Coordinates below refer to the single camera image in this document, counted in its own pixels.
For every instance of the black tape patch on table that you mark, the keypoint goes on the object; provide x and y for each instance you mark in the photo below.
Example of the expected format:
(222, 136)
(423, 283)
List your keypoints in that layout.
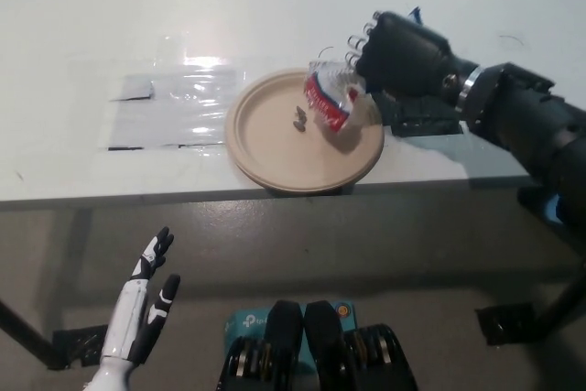
(421, 123)

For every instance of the beige paper plate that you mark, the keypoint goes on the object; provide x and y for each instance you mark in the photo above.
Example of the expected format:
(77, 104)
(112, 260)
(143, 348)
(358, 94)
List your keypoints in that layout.
(274, 148)

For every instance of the red white blue seed bag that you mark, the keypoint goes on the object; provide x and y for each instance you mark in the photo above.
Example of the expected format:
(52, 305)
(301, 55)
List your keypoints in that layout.
(332, 98)

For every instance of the clear plastic sheet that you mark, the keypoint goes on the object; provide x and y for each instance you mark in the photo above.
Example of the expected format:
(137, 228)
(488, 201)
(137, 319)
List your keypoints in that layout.
(183, 111)

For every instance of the grey table leg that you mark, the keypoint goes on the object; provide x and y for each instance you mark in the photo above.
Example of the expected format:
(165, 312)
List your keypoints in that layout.
(80, 249)

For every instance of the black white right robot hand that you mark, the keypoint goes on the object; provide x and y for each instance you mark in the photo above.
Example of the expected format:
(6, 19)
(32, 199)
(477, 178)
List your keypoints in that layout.
(407, 59)

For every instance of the black and blue object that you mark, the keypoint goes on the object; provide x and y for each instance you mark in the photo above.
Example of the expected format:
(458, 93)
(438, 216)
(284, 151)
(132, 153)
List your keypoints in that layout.
(545, 208)

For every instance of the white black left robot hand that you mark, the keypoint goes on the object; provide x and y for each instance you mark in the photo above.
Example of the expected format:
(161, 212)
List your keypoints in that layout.
(128, 318)

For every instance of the teal cardboard router box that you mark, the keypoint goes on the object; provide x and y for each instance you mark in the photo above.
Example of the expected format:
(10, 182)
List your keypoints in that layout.
(245, 323)

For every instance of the grey sunflower seeds pile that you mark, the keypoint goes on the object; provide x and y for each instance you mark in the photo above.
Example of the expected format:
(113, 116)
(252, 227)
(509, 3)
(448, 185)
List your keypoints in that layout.
(300, 118)

